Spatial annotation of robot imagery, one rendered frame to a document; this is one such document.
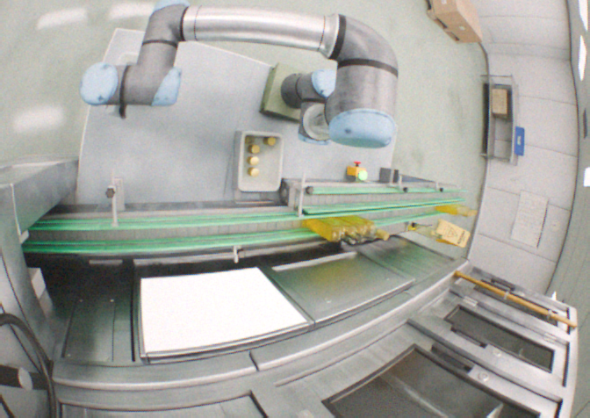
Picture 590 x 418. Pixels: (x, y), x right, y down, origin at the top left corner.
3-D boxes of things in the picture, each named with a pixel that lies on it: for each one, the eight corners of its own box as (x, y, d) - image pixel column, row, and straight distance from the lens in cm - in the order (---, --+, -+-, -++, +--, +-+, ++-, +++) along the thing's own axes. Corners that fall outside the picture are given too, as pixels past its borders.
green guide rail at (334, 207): (297, 208, 100) (307, 213, 93) (297, 205, 99) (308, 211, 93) (459, 198, 243) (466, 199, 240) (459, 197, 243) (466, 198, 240)
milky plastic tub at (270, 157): (231, 187, 100) (238, 191, 92) (235, 130, 99) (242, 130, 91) (270, 186, 107) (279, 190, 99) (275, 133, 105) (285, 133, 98)
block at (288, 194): (278, 202, 103) (286, 206, 97) (280, 179, 101) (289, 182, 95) (285, 202, 105) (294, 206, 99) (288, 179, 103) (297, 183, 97)
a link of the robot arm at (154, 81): (189, 45, 47) (131, 41, 48) (176, 105, 44) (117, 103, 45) (183, 57, 54) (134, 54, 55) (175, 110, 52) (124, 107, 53)
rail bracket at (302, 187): (286, 211, 98) (304, 220, 88) (291, 168, 95) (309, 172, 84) (293, 211, 99) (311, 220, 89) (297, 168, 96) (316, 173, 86)
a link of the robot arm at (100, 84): (115, 105, 44) (73, 107, 46) (125, 106, 54) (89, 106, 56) (123, 59, 44) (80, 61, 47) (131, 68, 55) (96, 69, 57)
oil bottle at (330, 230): (302, 226, 104) (334, 244, 89) (303, 212, 103) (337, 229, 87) (312, 224, 107) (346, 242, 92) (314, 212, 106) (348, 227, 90)
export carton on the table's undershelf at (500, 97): (491, 87, 639) (506, 88, 631) (495, 95, 678) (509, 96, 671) (491, 111, 616) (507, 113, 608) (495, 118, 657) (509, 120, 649)
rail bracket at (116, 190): (116, 210, 96) (105, 232, 75) (115, 162, 93) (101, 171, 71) (128, 209, 95) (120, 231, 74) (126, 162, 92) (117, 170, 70)
